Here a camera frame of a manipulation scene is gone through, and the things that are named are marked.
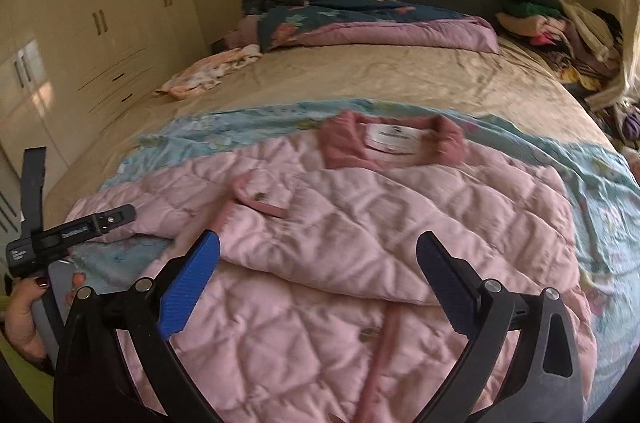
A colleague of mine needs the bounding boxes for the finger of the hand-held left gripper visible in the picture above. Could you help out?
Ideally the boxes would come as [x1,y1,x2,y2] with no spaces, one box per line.
[21,147,48,238]
[89,204,137,234]

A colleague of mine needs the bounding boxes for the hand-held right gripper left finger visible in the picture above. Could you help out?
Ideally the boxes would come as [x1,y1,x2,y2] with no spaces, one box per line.
[52,230,223,423]

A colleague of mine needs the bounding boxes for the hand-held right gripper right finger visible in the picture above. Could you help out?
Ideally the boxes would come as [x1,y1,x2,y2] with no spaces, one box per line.
[415,230,586,423]

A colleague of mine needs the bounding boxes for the pink quilted jacket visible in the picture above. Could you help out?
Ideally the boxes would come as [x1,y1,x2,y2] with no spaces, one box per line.
[67,110,598,423]

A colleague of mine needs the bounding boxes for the pile of mixed clothes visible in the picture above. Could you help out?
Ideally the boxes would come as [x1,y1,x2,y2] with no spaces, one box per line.
[495,0,640,144]

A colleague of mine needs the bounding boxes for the person's left hand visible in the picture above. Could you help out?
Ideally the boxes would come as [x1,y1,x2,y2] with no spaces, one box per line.
[2,272,88,359]

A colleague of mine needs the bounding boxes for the green mat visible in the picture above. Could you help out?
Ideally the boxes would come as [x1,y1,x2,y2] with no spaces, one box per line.
[0,353,56,409]

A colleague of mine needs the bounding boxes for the cream wardrobe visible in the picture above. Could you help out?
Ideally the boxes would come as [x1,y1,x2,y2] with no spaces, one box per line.
[0,0,208,184]

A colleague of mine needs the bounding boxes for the small pale floral garment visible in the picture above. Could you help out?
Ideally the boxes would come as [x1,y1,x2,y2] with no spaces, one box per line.
[156,44,262,99]

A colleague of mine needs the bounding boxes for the light blue cartoon printed blanket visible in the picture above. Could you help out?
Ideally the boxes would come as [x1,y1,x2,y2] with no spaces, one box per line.
[65,98,640,423]

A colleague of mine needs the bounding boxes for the bed with beige sheet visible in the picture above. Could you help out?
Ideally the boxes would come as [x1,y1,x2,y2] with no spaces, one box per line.
[42,23,621,224]

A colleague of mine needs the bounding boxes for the dark floral quilt purple lining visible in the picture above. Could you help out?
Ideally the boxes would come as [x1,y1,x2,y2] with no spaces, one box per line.
[225,0,501,54]

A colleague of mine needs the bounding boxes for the cream curtain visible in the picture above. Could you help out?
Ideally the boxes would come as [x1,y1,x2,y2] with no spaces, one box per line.
[607,0,640,104]

